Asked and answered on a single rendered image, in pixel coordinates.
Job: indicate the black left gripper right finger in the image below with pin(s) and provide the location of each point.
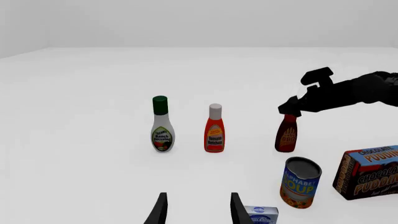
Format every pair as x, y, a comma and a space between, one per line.
238, 212

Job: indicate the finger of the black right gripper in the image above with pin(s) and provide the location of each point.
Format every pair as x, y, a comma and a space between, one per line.
289, 106

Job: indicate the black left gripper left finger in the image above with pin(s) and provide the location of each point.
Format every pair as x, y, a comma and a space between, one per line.
160, 210

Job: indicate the blue and white food box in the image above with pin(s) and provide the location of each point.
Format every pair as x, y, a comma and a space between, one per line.
264, 215

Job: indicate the alphabet soup can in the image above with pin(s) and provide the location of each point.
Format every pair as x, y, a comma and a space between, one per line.
300, 184

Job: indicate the tomato ketchup bottle grey cap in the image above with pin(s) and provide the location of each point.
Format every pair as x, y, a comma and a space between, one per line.
214, 133

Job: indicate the ranch dressing bottle green cap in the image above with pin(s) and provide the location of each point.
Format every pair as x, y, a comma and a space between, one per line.
163, 130

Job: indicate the chocolate pudding box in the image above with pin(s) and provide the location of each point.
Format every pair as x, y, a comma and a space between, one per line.
370, 177

